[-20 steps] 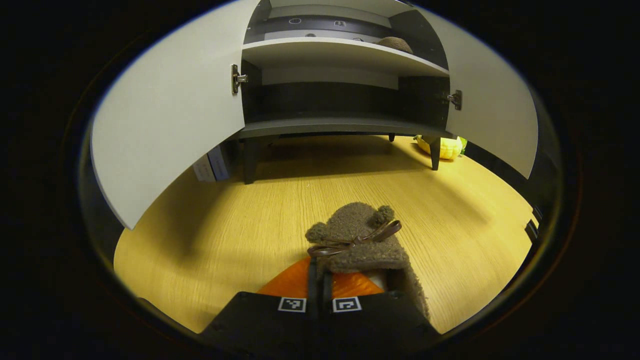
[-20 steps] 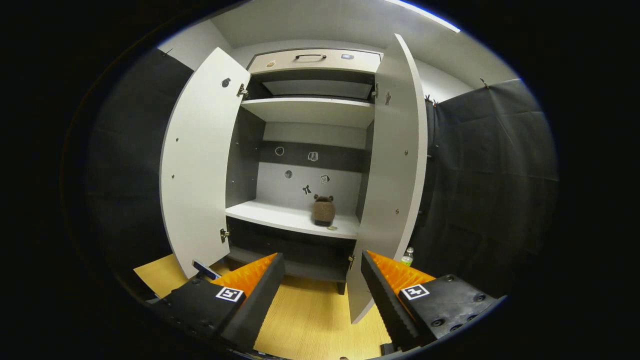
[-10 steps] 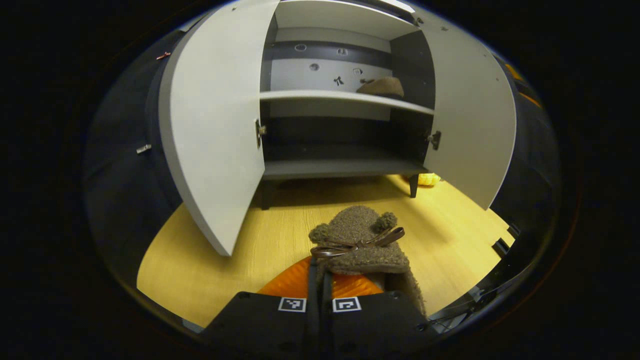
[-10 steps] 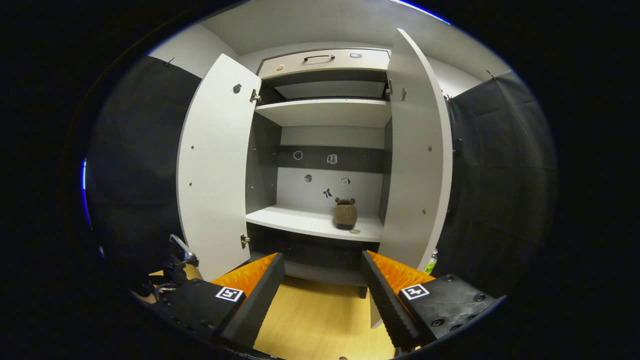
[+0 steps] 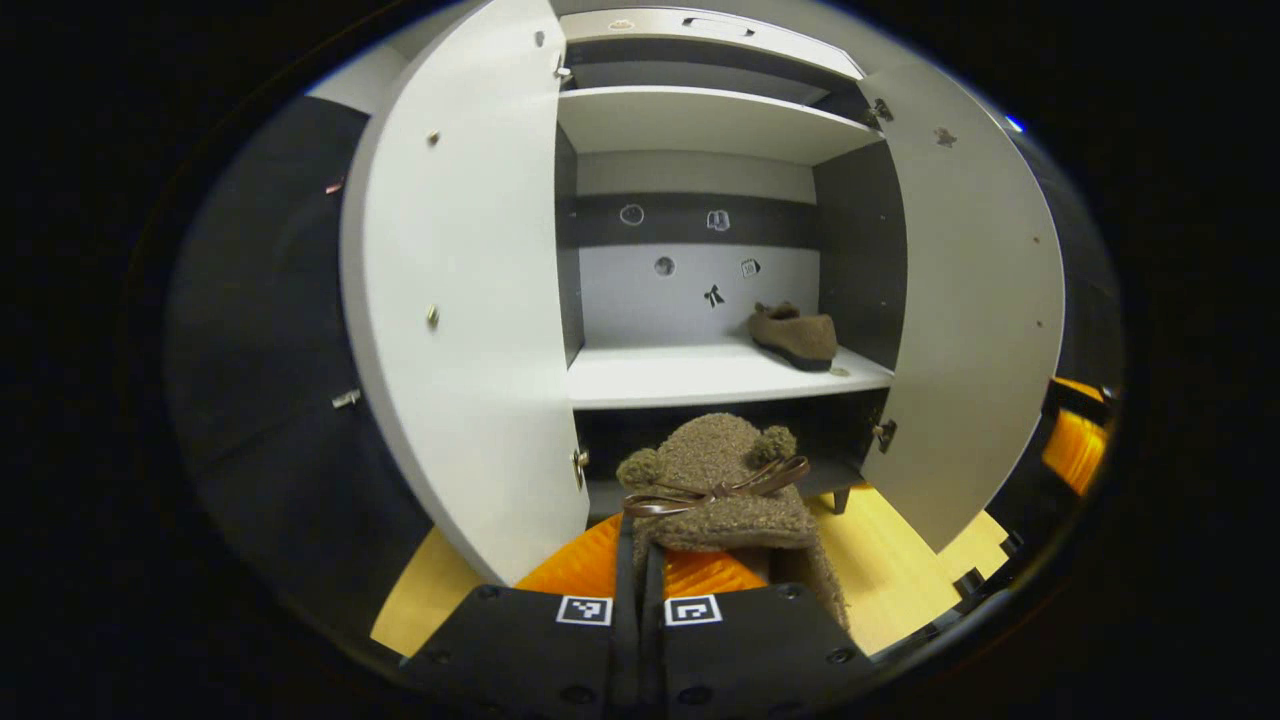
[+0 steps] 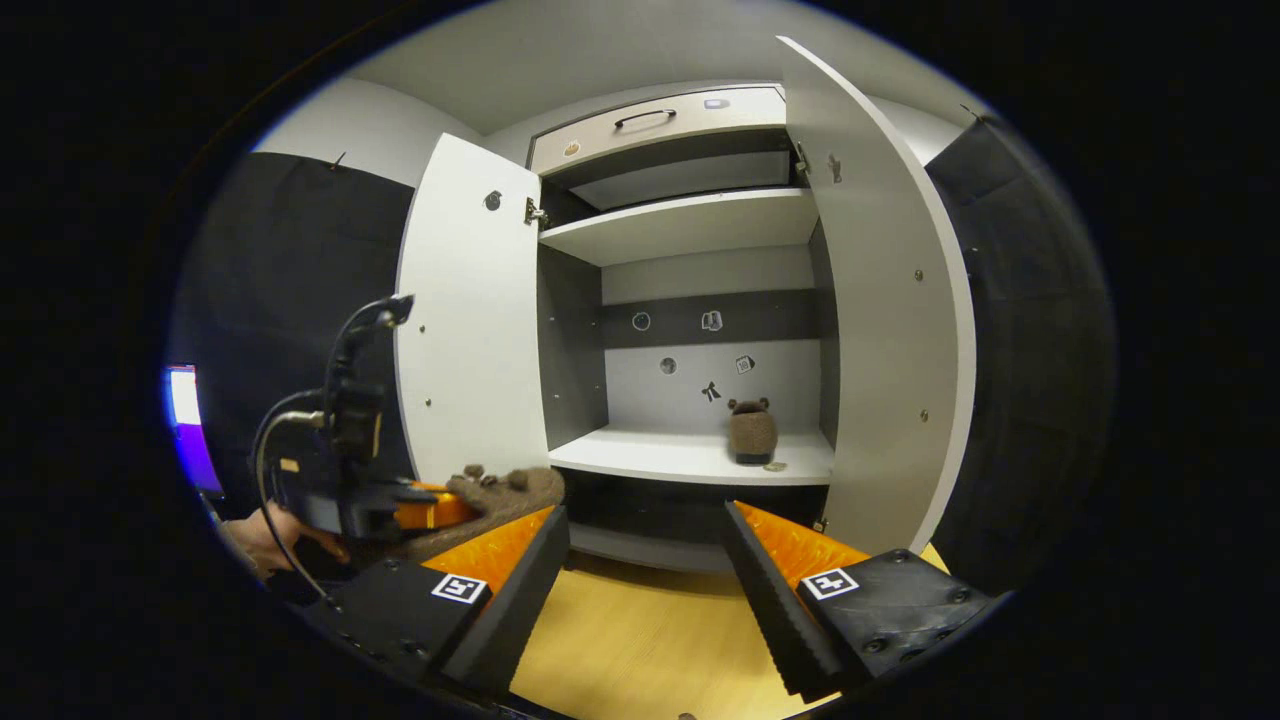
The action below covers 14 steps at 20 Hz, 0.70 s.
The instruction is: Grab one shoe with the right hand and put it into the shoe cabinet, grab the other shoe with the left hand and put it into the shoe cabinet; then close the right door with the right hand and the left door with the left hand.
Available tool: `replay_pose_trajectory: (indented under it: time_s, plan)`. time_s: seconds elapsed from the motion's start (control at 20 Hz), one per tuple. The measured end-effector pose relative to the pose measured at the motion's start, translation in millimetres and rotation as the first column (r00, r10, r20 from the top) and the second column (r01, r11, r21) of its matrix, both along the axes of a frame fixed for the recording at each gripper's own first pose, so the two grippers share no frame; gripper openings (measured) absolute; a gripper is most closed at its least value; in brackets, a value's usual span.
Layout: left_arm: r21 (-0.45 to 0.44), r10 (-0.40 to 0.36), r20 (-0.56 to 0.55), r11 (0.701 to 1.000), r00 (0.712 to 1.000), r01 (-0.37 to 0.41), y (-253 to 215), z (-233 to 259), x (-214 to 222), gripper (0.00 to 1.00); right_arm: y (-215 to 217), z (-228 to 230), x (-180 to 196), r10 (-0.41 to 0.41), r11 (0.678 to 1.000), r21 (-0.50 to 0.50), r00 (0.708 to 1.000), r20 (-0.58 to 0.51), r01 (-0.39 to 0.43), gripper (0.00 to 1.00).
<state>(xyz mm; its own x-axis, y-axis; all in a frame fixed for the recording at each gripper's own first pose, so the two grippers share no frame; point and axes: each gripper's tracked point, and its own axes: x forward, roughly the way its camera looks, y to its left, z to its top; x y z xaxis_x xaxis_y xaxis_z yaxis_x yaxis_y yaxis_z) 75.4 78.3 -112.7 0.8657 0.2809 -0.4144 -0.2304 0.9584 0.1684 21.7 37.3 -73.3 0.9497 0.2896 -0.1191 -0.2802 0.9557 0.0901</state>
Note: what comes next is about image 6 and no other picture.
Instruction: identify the grey cabinet drawer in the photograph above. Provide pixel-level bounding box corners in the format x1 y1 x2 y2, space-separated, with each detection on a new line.
528 85 788 177

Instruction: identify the brown fuzzy shoe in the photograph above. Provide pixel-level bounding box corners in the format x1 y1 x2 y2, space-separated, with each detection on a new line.
405 463 567 563
727 397 779 467

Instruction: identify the glowing screen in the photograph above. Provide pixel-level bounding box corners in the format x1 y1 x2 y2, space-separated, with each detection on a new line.
165 365 223 496

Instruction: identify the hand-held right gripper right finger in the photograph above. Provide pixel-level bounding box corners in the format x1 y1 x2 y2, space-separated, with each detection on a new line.
722 499 993 704

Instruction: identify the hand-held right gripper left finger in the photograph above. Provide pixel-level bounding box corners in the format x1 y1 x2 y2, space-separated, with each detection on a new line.
298 505 571 701

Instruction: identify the grey shoe cabinet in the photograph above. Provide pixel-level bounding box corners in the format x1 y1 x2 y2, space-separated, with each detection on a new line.
528 85 841 576

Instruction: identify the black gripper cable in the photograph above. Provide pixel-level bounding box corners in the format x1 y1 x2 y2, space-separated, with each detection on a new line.
252 385 336 606

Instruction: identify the grey cabinet door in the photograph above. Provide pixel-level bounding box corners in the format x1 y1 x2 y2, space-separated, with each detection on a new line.
777 36 976 556
395 133 546 487

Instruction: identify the black backdrop cloth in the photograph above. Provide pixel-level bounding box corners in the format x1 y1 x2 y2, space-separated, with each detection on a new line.
168 150 419 521
925 118 1118 596

